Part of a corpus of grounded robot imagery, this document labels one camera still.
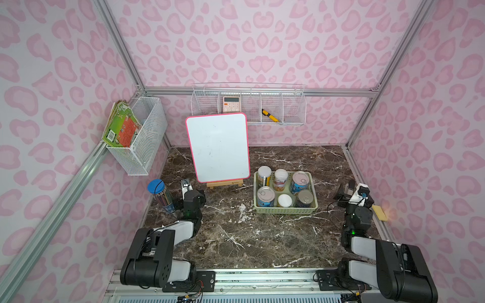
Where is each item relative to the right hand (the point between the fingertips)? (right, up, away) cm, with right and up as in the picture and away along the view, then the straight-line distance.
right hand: (352, 184), depth 82 cm
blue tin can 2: (-21, 0, +8) cm, 22 cm away
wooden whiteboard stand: (-58, -2, +17) cm, 61 cm away
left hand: (-75, -3, +8) cm, 76 cm away
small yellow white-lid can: (-28, -8, +6) cm, 30 cm away
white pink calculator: (-54, +39, +13) cm, 68 cm away
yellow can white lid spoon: (-37, +5, +10) cm, 39 cm away
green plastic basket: (-27, -6, +13) cm, 31 cm away
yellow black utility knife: (-34, +34, +16) cm, 51 cm away
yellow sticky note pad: (+21, -16, +12) cm, 29 cm away
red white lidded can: (-30, +3, +10) cm, 31 cm away
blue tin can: (-37, -6, +4) cm, 38 cm away
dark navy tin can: (-20, -7, +2) cm, 22 cm away
